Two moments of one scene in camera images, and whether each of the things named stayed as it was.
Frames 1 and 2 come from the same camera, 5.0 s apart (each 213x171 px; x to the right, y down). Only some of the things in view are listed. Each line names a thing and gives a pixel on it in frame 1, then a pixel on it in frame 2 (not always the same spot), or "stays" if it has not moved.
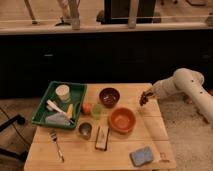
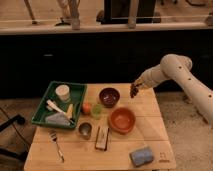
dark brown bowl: [109, 97] stays
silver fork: [53, 136] stays
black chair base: [21, 156] stays
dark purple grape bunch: [143, 99] → [134, 89]
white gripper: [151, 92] → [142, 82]
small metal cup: [85, 130] stays
